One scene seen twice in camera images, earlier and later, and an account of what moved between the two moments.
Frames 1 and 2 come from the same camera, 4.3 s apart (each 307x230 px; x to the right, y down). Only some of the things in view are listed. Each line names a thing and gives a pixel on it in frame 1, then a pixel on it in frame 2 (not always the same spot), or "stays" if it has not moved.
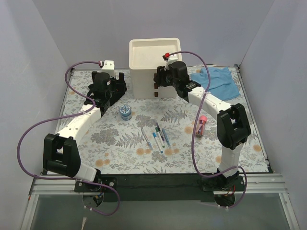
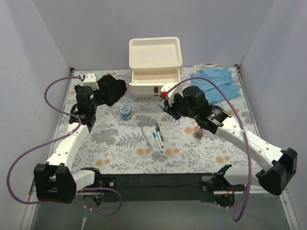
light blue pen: x=165 y=134 to x=161 y=106
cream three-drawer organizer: x=146 y=57 stays
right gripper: x=160 y=76 to x=172 y=107
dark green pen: x=160 y=133 stays
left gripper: x=117 y=84 to x=103 y=89
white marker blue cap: x=155 y=136 stays
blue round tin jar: x=125 y=111 stays
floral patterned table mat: x=155 y=136 stays
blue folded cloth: x=221 y=83 stays
